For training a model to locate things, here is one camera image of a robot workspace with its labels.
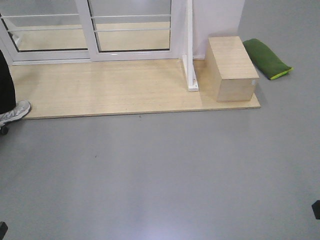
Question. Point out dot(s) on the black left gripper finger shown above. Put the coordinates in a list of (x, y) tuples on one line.
[(3, 229)]

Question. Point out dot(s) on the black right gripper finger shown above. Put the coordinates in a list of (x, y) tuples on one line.
[(316, 209)]

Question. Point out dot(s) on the white sliding glass door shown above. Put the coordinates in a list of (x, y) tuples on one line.
[(121, 30)]

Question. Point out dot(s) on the white fixed glass door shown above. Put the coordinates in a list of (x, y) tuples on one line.
[(46, 31)]

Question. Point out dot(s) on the black caster wheel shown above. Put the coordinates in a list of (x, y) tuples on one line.
[(4, 130)]

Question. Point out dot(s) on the grey white sneaker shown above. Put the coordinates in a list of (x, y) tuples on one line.
[(21, 109)]

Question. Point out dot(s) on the black trouser leg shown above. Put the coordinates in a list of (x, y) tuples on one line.
[(7, 88)]

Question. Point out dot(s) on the green cushion bag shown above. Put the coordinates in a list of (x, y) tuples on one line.
[(265, 59)]

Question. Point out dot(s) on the light wooden platform board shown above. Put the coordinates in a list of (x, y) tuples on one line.
[(115, 88)]

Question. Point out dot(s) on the light wooden box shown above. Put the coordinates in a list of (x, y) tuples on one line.
[(230, 69)]

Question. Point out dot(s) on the white support brace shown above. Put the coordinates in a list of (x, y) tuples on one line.
[(187, 56)]

